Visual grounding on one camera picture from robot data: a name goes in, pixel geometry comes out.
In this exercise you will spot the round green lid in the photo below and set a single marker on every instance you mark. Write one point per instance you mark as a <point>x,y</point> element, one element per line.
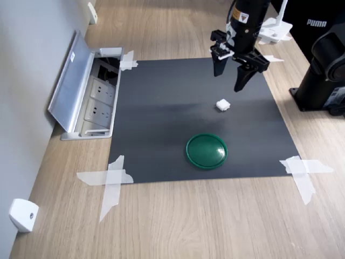
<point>206,151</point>

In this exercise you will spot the white camera stand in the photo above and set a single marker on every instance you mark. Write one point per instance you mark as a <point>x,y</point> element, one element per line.
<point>277,29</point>

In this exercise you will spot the small white plastic terminal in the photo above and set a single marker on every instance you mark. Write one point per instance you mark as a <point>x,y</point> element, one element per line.
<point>223,104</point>

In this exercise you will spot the dark grey mat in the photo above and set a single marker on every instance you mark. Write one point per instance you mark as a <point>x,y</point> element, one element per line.
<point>161,121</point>

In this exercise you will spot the small white bracket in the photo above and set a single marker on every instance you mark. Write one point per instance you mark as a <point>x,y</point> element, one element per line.
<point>93,13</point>
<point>23,214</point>

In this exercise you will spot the white tape patch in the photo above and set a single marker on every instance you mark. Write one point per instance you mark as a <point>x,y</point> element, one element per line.
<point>303,172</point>
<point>111,178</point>
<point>128,63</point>

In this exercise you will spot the grey partition panel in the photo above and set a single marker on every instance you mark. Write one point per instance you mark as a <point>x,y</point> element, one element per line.
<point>27,81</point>

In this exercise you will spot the black fabric with Puma print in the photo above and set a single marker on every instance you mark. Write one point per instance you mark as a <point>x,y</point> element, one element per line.
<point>302,10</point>

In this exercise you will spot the white power socket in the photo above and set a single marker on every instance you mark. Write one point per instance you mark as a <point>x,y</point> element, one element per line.
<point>103,89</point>
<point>98,110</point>

